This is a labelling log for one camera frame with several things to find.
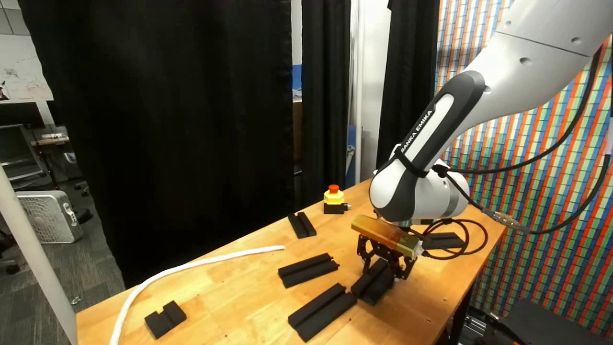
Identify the grey computer case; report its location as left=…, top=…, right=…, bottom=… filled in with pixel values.
left=15, top=188, right=84, bottom=247

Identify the wide black curtain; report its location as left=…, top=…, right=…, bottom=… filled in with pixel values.
left=17, top=0, right=295, bottom=284

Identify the colourful patterned wall panel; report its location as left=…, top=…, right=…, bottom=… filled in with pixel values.
left=427, top=0, right=613, bottom=341

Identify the white frame post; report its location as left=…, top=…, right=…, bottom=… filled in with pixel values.
left=346, top=0, right=392, bottom=188

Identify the white metal pole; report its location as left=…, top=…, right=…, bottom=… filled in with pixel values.
left=0, top=163, right=80, bottom=345

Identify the white flexible tube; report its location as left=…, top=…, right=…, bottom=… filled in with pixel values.
left=107, top=243, right=287, bottom=345

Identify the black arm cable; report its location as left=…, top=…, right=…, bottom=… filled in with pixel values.
left=436, top=46, right=605, bottom=178

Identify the white desk board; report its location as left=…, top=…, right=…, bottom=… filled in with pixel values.
left=0, top=34, right=57, bottom=126

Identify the yellow emergency stop button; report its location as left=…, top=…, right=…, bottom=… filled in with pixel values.
left=321, top=182, right=350, bottom=216

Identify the black controller box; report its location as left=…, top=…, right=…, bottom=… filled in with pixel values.
left=456, top=307, right=509, bottom=345

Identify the small black grooved block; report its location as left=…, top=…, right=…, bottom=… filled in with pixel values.
left=143, top=299, right=187, bottom=341

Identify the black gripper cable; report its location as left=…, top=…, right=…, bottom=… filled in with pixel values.
left=417, top=149, right=613, bottom=261

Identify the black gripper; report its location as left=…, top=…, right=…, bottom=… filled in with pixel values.
left=354, top=232, right=417, bottom=285

